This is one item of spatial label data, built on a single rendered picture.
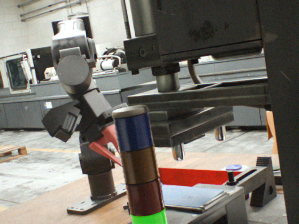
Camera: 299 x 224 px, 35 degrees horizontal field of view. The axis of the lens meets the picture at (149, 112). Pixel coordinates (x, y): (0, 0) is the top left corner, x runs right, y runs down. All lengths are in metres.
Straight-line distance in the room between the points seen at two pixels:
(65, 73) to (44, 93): 8.59
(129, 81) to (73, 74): 6.99
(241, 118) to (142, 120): 5.74
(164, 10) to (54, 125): 0.30
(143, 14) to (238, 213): 0.38
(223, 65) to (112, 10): 4.78
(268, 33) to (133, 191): 0.25
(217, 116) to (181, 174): 0.38
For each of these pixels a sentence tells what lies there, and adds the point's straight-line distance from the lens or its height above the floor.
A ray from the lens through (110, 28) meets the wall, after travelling 10.61.
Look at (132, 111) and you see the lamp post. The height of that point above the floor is 1.19.
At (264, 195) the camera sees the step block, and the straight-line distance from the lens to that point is 1.01.
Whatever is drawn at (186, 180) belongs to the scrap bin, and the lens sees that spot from 1.14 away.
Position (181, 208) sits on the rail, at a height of 0.99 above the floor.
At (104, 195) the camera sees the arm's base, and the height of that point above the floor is 0.92.
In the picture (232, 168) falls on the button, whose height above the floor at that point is 0.94.
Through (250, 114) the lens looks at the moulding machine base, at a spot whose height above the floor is 0.24.
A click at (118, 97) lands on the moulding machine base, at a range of 7.71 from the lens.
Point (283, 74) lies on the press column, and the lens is 0.59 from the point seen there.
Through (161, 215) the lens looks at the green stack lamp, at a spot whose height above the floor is 1.08.
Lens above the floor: 1.25
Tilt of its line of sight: 7 degrees down
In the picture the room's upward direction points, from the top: 10 degrees counter-clockwise
